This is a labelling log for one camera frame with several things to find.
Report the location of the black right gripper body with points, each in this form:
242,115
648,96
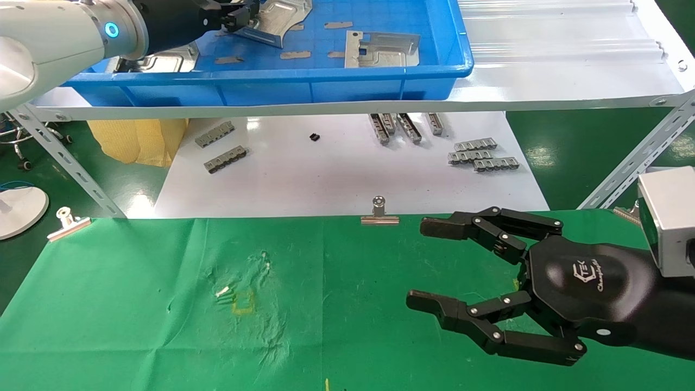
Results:
597,293

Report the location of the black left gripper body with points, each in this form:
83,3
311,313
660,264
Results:
174,21

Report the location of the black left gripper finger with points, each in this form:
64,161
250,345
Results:
239,21
231,4

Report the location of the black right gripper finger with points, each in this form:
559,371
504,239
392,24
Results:
478,323
488,225

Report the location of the stamped sheet metal part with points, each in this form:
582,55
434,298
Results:
282,16
380,54
174,62

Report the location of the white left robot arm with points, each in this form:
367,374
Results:
43,38

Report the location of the grey metal comb part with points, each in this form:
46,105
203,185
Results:
225,160
497,164
475,145
214,134
469,157

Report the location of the blue plastic bin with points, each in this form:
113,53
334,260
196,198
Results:
271,89

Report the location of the silver binder clip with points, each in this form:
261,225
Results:
627,213
380,220
68,228

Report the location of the grey metal bar part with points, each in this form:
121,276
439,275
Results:
389,122
410,128
435,124
379,131

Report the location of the green table cloth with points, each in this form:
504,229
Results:
353,326

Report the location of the yellow mesh bag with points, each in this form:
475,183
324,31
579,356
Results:
136,141

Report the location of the white metal shelf rack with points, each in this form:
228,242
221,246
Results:
543,65

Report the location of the chrome stool base with casters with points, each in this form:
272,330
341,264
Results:
24,163

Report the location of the white round stand base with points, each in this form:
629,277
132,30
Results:
21,209

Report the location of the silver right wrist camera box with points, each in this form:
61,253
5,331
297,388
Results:
673,217

